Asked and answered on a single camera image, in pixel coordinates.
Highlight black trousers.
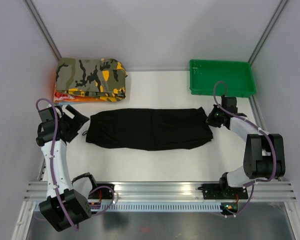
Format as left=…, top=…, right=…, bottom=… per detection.
left=83, top=107, right=213, bottom=151

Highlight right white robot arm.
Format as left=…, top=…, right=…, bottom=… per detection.
left=206, top=95, right=286, bottom=198

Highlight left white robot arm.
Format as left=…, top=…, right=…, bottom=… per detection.
left=36, top=105, right=99, bottom=232

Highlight orange folded trousers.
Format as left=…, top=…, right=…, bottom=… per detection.
left=53, top=90, right=107, bottom=104

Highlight camouflage folded trousers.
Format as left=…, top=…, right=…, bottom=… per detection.
left=54, top=57, right=128, bottom=102

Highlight green plastic tray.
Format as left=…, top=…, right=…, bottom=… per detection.
left=189, top=59, right=257, bottom=98

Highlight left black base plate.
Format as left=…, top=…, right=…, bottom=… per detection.
left=93, top=183, right=115, bottom=200

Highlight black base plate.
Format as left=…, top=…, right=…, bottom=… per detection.
left=93, top=183, right=115, bottom=200
left=198, top=183, right=249, bottom=200

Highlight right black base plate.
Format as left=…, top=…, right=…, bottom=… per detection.
left=198, top=183, right=249, bottom=200

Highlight white slotted cable duct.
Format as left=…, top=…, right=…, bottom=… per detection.
left=33, top=201, right=227, bottom=213

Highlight aluminium mounting rail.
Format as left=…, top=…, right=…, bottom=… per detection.
left=23, top=181, right=297, bottom=202

